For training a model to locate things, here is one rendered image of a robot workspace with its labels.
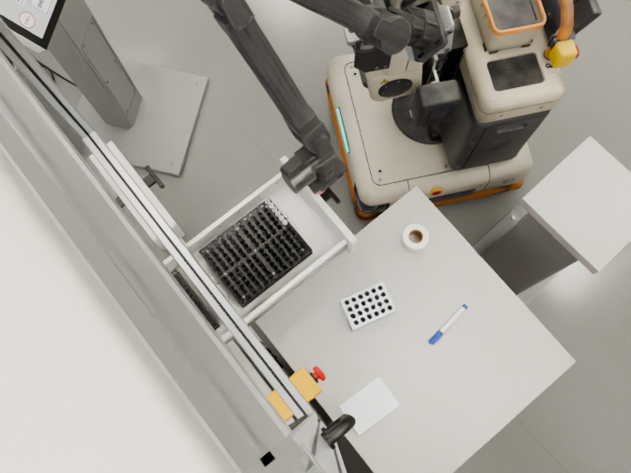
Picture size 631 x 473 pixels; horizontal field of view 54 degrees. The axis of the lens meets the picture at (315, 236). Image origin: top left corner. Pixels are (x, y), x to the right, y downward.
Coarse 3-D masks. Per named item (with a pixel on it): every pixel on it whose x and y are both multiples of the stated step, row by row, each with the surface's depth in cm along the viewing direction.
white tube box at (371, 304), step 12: (372, 288) 162; (384, 288) 162; (348, 300) 161; (360, 300) 161; (372, 300) 162; (384, 300) 165; (348, 312) 161; (360, 312) 163; (372, 312) 160; (384, 312) 163; (360, 324) 160
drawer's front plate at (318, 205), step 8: (280, 160) 159; (304, 192) 159; (312, 192) 155; (312, 200) 158; (320, 200) 155; (320, 208) 156; (328, 208) 154; (320, 216) 162; (328, 216) 154; (336, 216) 154; (328, 224) 161; (336, 224) 153; (344, 224) 153; (336, 232) 158; (344, 232) 153; (352, 240) 152; (352, 248) 156
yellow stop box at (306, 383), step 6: (300, 372) 146; (306, 372) 146; (294, 378) 145; (300, 378) 145; (306, 378) 145; (312, 378) 145; (294, 384) 145; (300, 384) 145; (306, 384) 145; (312, 384) 145; (300, 390) 145; (306, 390) 145; (312, 390) 145; (318, 390) 144; (306, 396) 144; (312, 396) 144
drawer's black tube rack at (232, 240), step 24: (264, 216) 157; (216, 240) 155; (240, 240) 155; (264, 240) 158; (288, 240) 155; (216, 264) 154; (240, 264) 154; (264, 264) 154; (288, 264) 156; (240, 288) 155; (264, 288) 153
